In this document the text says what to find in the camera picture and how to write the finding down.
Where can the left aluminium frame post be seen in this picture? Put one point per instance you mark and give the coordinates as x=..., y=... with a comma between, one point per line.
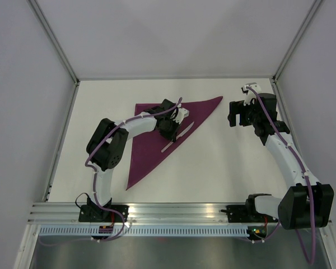
x=42, y=19

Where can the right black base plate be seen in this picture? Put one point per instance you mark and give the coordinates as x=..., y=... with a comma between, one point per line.
x=240, y=214

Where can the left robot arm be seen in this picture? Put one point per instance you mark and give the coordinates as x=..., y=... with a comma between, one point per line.
x=107, y=144

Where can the pink plastic knife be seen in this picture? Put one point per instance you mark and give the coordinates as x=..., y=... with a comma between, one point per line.
x=180, y=135

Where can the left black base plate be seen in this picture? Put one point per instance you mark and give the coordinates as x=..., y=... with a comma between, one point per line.
x=95, y=214

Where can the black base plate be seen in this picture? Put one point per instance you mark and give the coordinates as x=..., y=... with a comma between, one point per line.
x=95, y=214
x=240, y=214

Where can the right aluminium frame post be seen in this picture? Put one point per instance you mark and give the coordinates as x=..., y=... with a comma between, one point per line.
x=308, y=19

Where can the purple cloth napkin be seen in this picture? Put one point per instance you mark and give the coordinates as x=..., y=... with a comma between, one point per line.
x=150, y=149

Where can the slotted white cable duct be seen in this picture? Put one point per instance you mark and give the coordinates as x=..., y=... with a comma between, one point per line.
x=147, y=230

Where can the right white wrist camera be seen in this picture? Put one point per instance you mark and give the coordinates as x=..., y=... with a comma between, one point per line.
x=250, y=90

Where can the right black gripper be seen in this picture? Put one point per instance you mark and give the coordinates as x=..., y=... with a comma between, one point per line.
x=238, y=107

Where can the aluminium frame post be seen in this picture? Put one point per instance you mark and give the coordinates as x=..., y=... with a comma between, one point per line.
x=308, y=19
x=42, y=19

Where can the aluminium mounting rail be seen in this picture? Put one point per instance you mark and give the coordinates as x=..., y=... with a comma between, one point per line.
x=139, y=213

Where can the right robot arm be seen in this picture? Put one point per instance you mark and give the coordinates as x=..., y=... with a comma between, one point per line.
x=307, y=202

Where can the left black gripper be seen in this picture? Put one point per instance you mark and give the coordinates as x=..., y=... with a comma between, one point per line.
x=172, y=135

